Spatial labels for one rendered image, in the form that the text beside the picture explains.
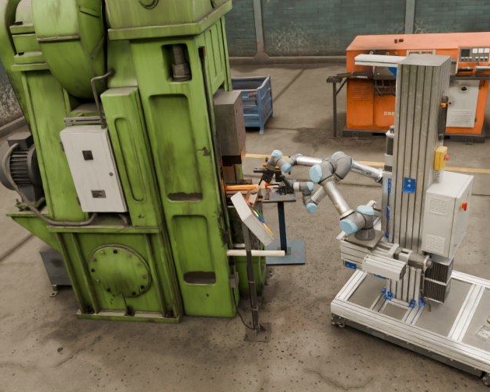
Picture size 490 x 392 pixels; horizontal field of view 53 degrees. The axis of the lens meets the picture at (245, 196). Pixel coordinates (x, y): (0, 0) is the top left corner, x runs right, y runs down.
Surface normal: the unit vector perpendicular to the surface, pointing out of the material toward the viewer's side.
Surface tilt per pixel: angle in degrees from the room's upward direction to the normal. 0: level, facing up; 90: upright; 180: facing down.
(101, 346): 0
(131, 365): 0
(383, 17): 88
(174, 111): 89
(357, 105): 90
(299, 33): 90
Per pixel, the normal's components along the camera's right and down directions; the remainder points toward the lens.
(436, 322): -0.10, -0.87
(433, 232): -0.58, 0.44
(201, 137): -0.18, 0.47
